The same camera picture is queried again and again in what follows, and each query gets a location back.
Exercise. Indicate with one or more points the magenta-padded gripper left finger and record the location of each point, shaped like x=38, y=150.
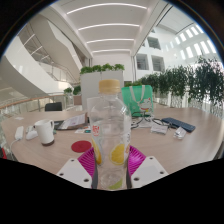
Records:
x=74, y=171

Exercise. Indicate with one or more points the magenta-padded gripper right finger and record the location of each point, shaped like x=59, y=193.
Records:
x=148, y=171

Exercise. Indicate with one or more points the clear lemon drink bottle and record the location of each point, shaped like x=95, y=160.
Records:
x=110, y=133

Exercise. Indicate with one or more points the flat round red coaster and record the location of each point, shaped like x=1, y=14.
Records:
x=80, y=146

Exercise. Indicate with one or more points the colourful printed card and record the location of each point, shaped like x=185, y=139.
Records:
x=81, y=130

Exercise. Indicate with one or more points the small white plastic packet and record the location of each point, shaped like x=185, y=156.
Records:
x=180, y=133
x=159, y=129

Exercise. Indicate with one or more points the white mug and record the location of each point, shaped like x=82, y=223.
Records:
x=44, y=131

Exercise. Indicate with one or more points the printed booklet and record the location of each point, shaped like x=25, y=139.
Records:
x=74, y=121

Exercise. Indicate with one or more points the dark blue notebook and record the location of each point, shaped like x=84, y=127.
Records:
x=178, y=124

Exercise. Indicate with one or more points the white power strip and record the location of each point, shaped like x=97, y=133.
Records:
x=19, y=132

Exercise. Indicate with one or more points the white chair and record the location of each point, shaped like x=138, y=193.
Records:
x=88, y=105

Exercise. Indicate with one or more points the black office chair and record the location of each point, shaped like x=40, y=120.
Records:
x=53, y=106

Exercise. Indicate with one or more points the green tote bag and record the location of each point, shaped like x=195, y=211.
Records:
x=138, y=98

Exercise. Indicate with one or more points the small potted green plants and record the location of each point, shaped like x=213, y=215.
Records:
x=76, y=90

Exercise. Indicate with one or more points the white cabinet with plants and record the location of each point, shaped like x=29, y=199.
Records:
x=90, y=85

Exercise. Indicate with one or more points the row of green plants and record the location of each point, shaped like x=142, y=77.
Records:
x=200, y=83

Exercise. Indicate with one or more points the ceiling light strips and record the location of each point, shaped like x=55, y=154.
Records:
x=108, y=26

